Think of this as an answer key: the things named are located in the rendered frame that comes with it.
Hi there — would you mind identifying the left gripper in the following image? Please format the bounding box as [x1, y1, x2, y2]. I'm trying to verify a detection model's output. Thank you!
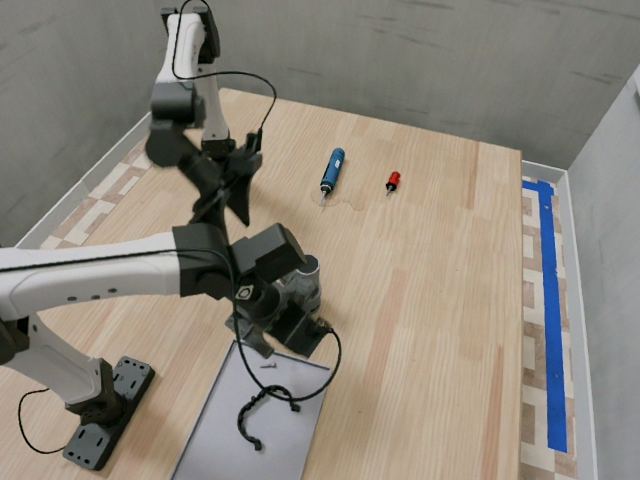
[181, 149, 258, 245]

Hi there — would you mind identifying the blue screwdriver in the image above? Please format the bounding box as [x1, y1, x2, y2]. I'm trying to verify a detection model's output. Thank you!
[319, 148, 345, 206]

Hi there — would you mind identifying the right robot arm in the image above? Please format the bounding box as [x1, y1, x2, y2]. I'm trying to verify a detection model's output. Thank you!
[0, 222, 330, 470]

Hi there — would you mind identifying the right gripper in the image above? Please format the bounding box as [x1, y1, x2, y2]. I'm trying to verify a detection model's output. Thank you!
[237, 270, 319, 359]

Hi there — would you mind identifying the red cylinder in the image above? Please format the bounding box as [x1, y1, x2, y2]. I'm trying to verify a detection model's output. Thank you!
[385, 171, 401, 196]

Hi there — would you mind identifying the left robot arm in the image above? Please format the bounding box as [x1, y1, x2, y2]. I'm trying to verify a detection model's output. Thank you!
[146, 5, 264, 179]

